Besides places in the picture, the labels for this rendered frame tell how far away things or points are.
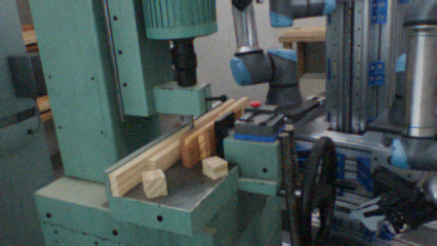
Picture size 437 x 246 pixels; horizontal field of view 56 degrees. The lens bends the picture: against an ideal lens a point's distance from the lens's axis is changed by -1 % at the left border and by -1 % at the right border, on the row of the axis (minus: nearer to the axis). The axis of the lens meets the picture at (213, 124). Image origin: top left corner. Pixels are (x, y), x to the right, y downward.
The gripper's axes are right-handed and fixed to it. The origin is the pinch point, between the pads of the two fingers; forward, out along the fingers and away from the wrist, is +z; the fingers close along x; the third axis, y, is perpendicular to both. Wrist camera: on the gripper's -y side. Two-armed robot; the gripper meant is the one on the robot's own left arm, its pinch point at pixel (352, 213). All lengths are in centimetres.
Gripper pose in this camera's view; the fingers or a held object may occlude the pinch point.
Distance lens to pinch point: 115.9
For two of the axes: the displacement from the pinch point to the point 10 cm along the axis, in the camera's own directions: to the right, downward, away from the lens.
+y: 5.1, 8.6, 0.4
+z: -7.3, 4.1, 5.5
